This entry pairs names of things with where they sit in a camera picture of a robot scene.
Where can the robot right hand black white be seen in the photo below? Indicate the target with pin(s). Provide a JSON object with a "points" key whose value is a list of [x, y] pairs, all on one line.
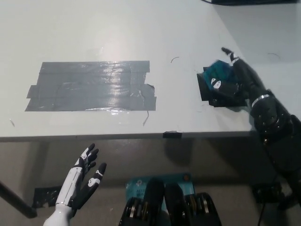
{"points": [[249, 80]]}

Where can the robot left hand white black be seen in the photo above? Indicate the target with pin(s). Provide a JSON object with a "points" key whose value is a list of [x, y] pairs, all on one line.
{"points": [[81, 186]]}

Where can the blue rubik's cube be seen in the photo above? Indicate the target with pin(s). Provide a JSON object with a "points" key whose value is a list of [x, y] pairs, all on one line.
{"points": [[218, 69]]}

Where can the black floor tape patch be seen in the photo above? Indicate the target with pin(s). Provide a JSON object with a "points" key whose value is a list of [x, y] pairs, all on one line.
{"points": [[45, 196], [265, 193]]}

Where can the black tape square patch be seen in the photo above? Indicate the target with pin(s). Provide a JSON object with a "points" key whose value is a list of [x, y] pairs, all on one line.
{"points": [[208, 94]]}

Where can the black slanted rod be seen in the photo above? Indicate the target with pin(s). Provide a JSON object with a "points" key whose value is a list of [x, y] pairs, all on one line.
{"points": [[15, 200]]}

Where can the black flat device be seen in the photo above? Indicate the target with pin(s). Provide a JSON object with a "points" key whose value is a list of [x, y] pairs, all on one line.
{"points": [[254, 1]]}

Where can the small black tape strip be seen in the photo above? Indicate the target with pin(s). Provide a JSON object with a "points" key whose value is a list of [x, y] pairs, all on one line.
{"points": [[172, 134]]}

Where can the grey duct tape patch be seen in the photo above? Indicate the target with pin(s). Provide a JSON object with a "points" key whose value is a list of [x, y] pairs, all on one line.
{"points": [[91, 87]]}

